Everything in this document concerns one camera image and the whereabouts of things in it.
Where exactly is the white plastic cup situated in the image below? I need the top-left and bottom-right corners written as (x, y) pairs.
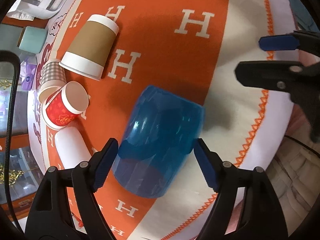
top-left (55, 127), bottom-right (91, 169)

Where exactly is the mint green canister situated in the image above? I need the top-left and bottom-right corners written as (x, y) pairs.
top-left (17, 26), bottom-right (48, 54)

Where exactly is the orange H-pattern tablecloth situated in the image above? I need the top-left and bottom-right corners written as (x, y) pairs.
top-left (26, 0), bottom-right (301, 240)

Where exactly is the red patterned paper cup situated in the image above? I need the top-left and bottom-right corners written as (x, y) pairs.
top-left (42, 81), bottom-right (89, 131)

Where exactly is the brown sleeve paper cup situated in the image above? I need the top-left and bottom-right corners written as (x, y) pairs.
top-left (59, 14), bottom-right (119, 81)

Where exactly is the wooden glass sliding door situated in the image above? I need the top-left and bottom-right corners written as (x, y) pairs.
top-left (1, 17), bottom-right (48, 219)

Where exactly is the black cable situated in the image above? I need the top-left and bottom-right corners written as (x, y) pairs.
top-left (0, 50), bottom-right (25, 235)

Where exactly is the purple tissue pack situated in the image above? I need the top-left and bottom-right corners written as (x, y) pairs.
top-left (20, 56), bottom-right (37, 91)

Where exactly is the checkered paper cup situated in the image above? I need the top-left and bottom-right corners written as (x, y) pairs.
top-left (38, 59), bottom-right (67, 103)

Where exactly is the blue translucent plastic cup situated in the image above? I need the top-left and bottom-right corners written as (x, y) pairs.
top-left (112, 86), bottom-right (205, 198)

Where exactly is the white cloth on appliance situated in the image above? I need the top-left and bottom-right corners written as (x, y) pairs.
top-left (6, 6), bottom-right (34, 21)

